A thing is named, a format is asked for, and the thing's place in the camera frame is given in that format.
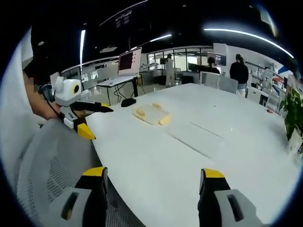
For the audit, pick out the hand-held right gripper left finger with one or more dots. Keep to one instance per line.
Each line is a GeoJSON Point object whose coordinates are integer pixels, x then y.
{"type": "Point", "coordinates": [91, 201]}

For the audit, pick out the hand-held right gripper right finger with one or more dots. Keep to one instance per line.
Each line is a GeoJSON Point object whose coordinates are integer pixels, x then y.
{"type": "Point", "coordinates": [213, 201]}

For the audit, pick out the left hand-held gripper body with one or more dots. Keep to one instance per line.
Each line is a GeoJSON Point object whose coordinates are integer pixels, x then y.
{"type": "Point", "coordinates": [67, 91]}

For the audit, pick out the clear plastic tray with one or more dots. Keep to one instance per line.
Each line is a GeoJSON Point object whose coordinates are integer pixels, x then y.
{"type": "Point", "coordinates": [151, 116]}

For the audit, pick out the person's left hand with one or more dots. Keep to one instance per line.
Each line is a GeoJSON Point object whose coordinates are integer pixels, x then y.
{"type": "Point", "coordinates": [48, 111]}

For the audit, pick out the white desk with black legs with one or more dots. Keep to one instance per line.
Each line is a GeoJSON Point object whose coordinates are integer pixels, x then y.
{"type": "Point", "coordinates": [123, 88]}

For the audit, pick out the black computer mouse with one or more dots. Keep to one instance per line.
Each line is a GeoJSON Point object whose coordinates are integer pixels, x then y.
{"type": "Point", "coordinates": [128, 102]}

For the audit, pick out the grey mesh office chair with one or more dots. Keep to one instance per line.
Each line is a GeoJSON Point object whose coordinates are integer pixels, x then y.
{"type": "Point", "coordinates": [59, 160]}

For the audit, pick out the long ceiling light strip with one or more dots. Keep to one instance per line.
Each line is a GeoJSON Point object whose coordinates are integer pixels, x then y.
{"type": "Point", "coordinates": [82, 46]}
{"type": "Point", "coordinates": [248, 36]}
{"type": "Point", "coordinates": [161, 37]}

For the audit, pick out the white open laptop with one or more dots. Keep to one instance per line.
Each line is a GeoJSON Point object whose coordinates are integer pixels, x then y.
{"type": "Point", "coordinates": [127, 65]}

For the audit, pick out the operator in white shirt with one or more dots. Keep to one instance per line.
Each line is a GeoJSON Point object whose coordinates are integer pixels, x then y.
{"type": "Point", "coordinates": [11, 106]}

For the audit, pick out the dark hanging ceiling sign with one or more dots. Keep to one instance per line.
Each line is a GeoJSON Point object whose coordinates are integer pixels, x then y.
{"type": "Point", "coordinates": [123, 20]}

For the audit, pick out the green potted plant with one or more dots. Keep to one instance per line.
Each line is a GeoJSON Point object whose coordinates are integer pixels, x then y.
{"type": "Point", "coordinates": [292, 108]}

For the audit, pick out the dark wall monitor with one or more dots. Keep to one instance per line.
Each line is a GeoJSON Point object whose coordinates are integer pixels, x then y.
{"type": "Point", "coordinates": [219, 59]}

